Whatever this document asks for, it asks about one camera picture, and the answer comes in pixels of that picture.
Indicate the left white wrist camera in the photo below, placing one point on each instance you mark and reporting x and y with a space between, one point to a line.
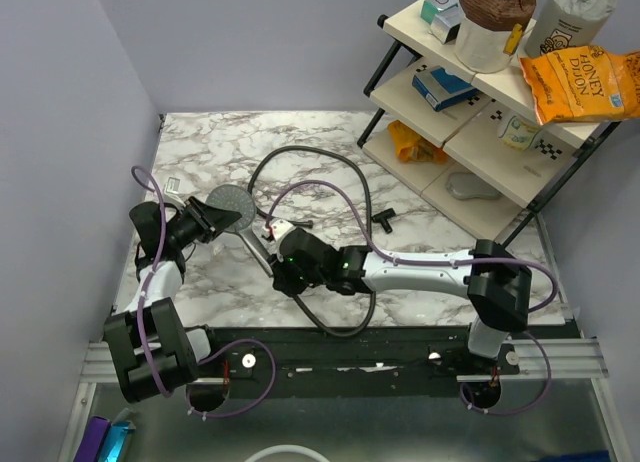
171 190

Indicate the white round rim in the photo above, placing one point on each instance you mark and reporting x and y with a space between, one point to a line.
287 449

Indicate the blue box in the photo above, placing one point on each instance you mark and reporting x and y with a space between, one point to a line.
440 89

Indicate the yellow clip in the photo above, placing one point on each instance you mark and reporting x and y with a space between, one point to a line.
513 39

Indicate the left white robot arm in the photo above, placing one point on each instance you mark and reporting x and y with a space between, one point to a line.
149 346

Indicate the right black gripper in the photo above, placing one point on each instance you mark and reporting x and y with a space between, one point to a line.
280 279

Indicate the cream three-tier shelf rack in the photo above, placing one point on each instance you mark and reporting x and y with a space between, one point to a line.
467 132

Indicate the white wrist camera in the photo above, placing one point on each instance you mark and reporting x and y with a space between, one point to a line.
171 190
276 229

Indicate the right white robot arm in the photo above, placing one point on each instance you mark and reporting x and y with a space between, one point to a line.
495 283

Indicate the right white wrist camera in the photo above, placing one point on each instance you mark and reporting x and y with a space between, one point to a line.
276 229

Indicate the orange snack bag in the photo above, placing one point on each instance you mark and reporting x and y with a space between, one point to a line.
410 146

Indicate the orange honey dijon bag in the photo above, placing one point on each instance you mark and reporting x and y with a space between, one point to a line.
583 84

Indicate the black T-shaped fitting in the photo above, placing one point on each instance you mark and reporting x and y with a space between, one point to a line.
383 219

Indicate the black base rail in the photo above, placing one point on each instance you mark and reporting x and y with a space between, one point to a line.
306 363

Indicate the silver small box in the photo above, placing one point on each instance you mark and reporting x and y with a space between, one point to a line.
445 24

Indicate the grey cylindrical canister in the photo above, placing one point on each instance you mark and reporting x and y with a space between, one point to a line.
567 23

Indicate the purple box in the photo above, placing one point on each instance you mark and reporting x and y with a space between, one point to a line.
93 439

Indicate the teal small box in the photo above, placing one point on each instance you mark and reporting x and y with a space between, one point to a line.
431 8

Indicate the white cup brown lid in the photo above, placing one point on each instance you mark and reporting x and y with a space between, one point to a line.
484 29

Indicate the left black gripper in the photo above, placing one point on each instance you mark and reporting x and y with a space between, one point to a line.
211 220

